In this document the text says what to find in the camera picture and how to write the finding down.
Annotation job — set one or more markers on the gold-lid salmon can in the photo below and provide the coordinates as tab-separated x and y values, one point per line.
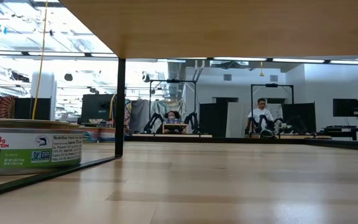
26	124
107	134
91	134

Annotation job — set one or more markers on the silver-lid tuna can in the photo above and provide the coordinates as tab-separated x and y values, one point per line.
26	152

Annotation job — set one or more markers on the black background robot arm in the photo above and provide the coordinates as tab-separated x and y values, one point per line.
152	123
192	122

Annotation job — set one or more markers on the small distant wooden shelf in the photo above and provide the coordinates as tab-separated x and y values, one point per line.
174	125

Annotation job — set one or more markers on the person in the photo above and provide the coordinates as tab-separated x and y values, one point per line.
261	115
171	119

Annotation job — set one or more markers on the black partition panel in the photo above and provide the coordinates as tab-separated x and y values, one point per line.
26	109
213	119
300	116

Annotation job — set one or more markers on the ceiling light strip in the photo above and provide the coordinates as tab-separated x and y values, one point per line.
239	58
56	53
353	62
103	55
298	60

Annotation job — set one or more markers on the large black monitor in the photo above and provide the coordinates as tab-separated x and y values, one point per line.
98	107

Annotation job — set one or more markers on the black background table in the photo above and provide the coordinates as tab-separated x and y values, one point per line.
343	129

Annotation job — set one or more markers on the black background station frame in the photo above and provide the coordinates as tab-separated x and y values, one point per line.
272	85
172	81

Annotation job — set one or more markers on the silver ceiling duct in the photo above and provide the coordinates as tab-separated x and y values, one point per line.
176	73

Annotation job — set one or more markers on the black wall monitor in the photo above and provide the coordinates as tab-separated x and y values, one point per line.
346	107

